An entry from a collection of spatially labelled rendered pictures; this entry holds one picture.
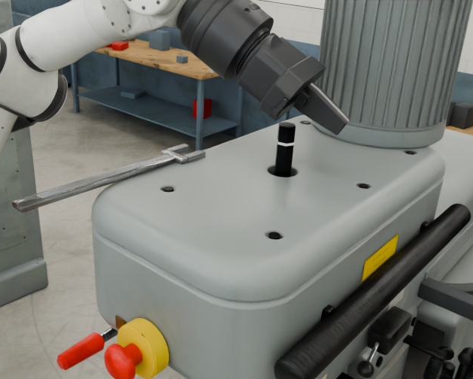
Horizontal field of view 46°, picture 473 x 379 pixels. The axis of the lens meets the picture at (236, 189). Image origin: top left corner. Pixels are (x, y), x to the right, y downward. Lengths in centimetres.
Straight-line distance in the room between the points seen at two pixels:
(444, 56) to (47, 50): 51
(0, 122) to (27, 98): 5
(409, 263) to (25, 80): 53
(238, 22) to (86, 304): 312
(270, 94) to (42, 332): 299
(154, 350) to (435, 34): 52
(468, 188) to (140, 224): 72
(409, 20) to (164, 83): 635
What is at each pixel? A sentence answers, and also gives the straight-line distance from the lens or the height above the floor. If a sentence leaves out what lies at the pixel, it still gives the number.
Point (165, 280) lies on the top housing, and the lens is 53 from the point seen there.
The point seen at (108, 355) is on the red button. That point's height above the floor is 177.
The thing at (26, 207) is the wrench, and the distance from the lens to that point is 58.
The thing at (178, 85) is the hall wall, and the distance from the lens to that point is 685.
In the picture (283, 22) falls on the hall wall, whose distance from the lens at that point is 577.
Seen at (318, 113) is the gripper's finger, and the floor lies 197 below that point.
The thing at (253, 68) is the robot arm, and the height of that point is 202.
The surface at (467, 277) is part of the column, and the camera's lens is 119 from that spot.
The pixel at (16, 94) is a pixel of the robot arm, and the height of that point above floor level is 195.
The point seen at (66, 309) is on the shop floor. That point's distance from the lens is 361.
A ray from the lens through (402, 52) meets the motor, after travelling 76.
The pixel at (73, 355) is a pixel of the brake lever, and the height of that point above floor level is 171.
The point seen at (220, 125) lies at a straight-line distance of 605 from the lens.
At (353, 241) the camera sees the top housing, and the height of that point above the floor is 187.
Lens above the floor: 215
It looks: 25 degrees down
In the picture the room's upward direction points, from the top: 3 degrees clockwise
